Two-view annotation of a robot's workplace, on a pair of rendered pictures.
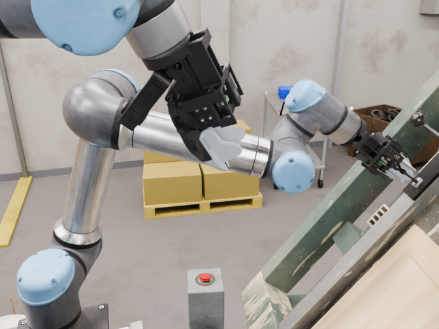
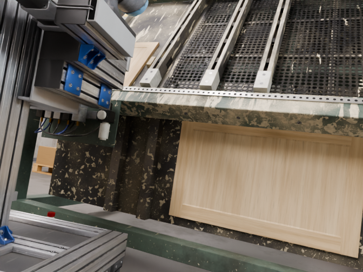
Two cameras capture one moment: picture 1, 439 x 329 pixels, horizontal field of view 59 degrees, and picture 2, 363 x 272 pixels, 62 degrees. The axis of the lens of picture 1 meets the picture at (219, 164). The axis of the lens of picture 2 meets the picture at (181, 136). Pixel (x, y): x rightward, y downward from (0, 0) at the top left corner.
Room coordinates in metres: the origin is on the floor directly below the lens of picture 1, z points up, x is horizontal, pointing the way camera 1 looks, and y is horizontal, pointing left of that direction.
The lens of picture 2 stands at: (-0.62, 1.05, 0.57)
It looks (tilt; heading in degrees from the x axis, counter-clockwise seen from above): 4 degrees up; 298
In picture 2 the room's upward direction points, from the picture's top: 8 degrees clockwise
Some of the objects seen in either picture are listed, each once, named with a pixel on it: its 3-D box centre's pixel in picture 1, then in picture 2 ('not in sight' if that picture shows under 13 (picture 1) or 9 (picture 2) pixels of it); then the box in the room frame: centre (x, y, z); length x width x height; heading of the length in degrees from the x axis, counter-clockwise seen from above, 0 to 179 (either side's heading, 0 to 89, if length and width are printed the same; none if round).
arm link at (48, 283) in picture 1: (50, 286); not in sight; (0.70, 0.38, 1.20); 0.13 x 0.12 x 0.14; 177
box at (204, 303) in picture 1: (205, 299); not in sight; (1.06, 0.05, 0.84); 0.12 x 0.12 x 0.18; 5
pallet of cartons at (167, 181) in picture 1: (198, 166); not in sight; (3.42, 0.20, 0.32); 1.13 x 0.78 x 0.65; 107
